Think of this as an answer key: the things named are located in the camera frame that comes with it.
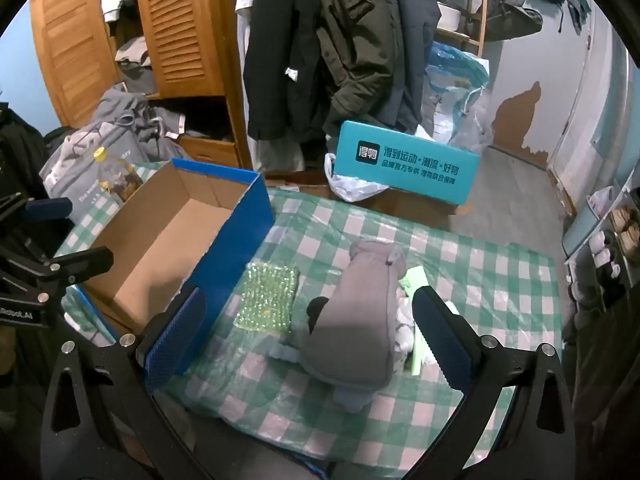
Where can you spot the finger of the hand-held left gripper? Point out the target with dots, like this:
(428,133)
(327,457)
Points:
(85,260)
(50,207)

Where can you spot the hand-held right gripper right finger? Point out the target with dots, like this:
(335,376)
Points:
(442,345)

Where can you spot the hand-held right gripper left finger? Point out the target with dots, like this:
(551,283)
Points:
(175,340)

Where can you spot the green foam sheet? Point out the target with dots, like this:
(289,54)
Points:
(416,277)

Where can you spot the blue cardboard box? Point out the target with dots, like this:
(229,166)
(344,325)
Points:
(165,240)

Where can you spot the small grey hoodie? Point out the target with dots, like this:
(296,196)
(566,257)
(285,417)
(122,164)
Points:
(350,320)

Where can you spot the green bubble wrap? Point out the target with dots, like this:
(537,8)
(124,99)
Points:
(267,297)

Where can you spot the pale blue air cushion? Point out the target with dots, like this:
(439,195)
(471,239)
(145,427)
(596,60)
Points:
(285,352)

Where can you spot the grey printed sweatshirt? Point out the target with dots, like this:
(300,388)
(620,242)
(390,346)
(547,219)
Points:
(65,175)

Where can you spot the green checkered tablecloth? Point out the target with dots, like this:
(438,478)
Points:
(500,320)

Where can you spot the yellow-capped oil bottle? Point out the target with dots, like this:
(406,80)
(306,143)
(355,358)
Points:
(115,175)

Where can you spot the grey hoodie pile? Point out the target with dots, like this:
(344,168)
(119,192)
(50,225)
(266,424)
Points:
(125,115)

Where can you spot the flat brown cardboard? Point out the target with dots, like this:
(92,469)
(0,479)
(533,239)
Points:
(410,212)

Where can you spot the dark grey cloth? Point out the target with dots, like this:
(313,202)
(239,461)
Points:
(600,385)

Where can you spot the folded grey clothes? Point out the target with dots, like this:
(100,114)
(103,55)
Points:
(132,62)

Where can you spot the pale blue shoe rack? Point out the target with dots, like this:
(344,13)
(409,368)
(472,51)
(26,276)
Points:
(582,232)

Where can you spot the black shoe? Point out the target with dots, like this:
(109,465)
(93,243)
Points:
(610,275)

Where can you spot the crumpled white plastic bag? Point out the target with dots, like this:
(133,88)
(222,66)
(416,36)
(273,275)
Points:
(350,187)

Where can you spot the white shoe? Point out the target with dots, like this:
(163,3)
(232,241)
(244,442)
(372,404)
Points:
(597,247)

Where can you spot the teal printed box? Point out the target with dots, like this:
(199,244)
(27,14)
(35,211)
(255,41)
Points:
(400,160)

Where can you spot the small white plastic bag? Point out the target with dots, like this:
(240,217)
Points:
(600,201)

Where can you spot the wooden louvered wardrobe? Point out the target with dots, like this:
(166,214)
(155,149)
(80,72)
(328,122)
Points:
(170,25)

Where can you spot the tan shoe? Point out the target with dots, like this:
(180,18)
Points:
(631,233)
(620,215)

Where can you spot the large clear plastic bags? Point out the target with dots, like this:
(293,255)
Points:
(450,90)

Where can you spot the black hanging jacket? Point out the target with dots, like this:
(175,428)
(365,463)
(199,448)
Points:
(280,60)

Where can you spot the grey-blue hanging jacket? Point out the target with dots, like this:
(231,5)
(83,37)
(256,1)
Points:
(407,35)

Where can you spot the olive green hanging jacket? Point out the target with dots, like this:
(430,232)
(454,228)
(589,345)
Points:
(350,35)

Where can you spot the white basin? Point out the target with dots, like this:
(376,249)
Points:
(448,16)

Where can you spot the wooden shelf rack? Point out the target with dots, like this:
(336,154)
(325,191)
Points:
(477,10)

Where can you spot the olive hanging bag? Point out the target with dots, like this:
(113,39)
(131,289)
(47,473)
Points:
(510,10)

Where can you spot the teal hanging cloth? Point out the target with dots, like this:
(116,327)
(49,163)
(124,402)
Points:
(580,2)

